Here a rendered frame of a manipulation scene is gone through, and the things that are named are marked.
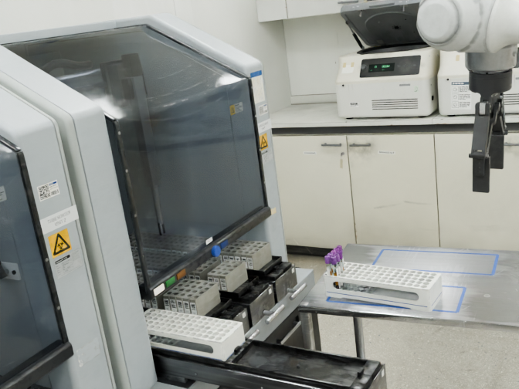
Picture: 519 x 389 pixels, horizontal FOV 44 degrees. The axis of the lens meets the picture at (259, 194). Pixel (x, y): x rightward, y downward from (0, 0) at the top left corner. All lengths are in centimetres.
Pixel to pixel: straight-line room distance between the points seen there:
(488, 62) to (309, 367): 77
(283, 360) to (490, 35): 88
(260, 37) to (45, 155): 306
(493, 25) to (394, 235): 291
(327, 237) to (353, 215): 25
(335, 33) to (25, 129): 330
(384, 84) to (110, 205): 242
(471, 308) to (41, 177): 106
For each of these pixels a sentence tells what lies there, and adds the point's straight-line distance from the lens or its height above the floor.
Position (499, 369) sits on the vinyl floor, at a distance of 298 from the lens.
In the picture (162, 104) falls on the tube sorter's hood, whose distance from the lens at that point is 159.
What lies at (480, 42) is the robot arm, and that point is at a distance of 105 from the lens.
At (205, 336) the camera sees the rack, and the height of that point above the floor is 86.
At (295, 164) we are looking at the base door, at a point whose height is 63.
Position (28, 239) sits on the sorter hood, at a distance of 130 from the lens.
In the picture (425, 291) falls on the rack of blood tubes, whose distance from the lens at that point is 164.
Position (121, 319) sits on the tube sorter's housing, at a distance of 153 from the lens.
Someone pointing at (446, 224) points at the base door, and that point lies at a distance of 375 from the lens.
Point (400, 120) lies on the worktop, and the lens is 363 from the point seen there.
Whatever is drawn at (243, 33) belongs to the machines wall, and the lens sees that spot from 409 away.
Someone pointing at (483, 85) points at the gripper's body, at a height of 141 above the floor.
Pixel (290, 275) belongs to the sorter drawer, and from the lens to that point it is 201.
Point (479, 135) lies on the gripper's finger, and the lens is 120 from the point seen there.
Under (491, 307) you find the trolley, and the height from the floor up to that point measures 82.
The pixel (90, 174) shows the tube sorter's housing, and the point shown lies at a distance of 141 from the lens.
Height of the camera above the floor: 160
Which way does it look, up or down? 16 degrees down
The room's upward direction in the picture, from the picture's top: 8 degrees counter-clockwise
